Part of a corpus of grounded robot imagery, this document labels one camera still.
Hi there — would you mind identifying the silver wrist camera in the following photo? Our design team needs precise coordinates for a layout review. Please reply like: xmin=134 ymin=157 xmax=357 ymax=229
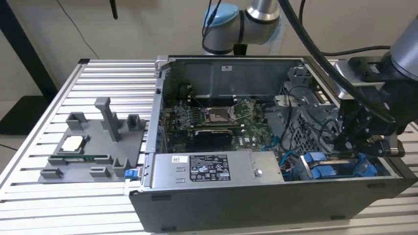
xmin=332 ymin=61 xmax=386 ymax=100

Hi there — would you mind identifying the metal disk bay cage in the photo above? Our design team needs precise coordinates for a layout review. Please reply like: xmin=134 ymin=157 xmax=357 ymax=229
xmin=267 ymin=82 xmax=341 ymax=157

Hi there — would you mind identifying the silver power supply unit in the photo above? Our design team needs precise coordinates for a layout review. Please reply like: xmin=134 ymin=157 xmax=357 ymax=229
xmin=149 ymin=151 xmax=284 ymax=189

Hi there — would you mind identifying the grey parts rack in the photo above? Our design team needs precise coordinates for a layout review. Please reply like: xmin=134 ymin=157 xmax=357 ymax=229
xmin=37 ymin=96 xmax=149 ymax=184

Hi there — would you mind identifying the black disk power wire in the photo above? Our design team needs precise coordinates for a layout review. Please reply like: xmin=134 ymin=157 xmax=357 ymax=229
xmin=317 ymin=121 xmax=356 ymax=158

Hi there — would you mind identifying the metal socket cover frame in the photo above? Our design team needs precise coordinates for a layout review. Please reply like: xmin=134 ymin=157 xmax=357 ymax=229
xmin=232 ymin=101 xmax=257 ymax=120

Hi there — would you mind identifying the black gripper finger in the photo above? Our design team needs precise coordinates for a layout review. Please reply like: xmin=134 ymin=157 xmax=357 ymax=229
xmin=360 ymin=134 xmax=406 ymax=158
xmin=332 ymin=132 xmax=359 ymax=155

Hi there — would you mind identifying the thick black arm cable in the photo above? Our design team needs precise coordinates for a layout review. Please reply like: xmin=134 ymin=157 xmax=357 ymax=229
xmin=276 ymin=0 xmax=398 ymax=123

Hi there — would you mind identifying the silver CPU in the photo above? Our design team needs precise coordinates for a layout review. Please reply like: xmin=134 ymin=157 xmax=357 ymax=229
xmin=61 ymin=136 xmax=88 ymax=151

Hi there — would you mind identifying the black graphics card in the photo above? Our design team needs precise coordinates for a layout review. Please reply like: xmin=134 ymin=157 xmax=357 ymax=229
xmin=192 ymin=129 xmax=235 ymax=150

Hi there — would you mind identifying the black and grey PC case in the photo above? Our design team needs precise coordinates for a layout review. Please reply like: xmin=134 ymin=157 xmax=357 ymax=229
xmin=122 ymin=54 xmax=418 ymax=233

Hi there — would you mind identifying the CPU socket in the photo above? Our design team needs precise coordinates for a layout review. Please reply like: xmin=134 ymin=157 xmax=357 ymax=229
xmin=201 ymin=106 xmax=235 ymax=124

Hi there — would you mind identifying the green RAM stick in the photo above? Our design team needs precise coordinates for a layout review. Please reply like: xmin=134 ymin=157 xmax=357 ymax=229
xmin=62 ymin=154 xmax=108 ymax=163

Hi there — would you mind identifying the green motherboard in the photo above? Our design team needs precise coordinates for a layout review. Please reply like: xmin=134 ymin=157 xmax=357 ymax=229
xmin=161 ymin=97 xmax=277 ymax=154

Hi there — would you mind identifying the coloured power wire bundle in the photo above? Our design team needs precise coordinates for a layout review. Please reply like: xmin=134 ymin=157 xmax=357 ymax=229
xmin=276 ymin=154 xmax=296 ymax=173

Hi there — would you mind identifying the blue disk data wire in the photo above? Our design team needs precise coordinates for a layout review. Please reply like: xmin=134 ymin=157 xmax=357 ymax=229
xmin=263 ymin=137 xmax=299 ymax=172

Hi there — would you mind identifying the thin wire locking lever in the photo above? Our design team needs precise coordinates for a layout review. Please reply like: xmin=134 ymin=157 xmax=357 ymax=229
xmin=189 ymin=94 xmax=209 ymax=111

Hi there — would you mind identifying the black monitor stand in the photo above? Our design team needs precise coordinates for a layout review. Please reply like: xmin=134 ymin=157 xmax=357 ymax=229
xmin=0 ymin=0 xmax=60 ymax=136

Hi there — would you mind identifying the black hanging strap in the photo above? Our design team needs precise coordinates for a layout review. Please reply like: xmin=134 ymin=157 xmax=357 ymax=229
xmin=106 ymin=0 xmax=118 ymax=20

